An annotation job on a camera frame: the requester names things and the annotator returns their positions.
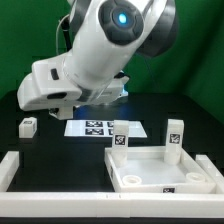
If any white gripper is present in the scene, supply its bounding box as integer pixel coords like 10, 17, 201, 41
17, 58, 82, 111

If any white square tabletop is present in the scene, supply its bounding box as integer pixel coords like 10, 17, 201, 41
105, 146, 217, 194

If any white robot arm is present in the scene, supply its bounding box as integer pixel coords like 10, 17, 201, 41
17, 0, 178, 111

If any white sheet with tags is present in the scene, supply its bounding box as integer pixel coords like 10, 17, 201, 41
64, 120, 147, 138

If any white U-shaped fence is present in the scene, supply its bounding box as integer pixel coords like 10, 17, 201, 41
0, 151, 224, 218

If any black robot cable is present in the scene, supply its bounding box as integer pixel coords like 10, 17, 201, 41
55, 14, 74, 56

